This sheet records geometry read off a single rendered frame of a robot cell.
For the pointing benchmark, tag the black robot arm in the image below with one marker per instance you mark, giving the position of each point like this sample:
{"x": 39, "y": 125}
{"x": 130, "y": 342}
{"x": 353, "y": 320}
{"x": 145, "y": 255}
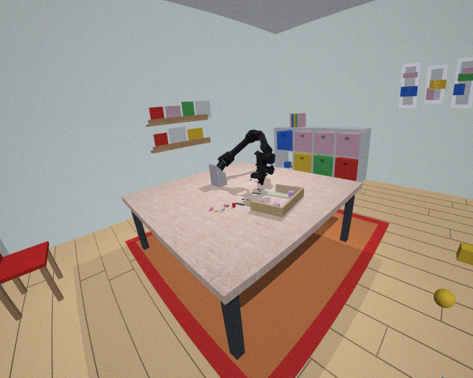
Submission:
{"x": 251, "y": 136}

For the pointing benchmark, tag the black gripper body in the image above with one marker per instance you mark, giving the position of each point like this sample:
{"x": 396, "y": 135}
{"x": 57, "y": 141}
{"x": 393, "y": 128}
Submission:
{"x": 259, "y": 172}

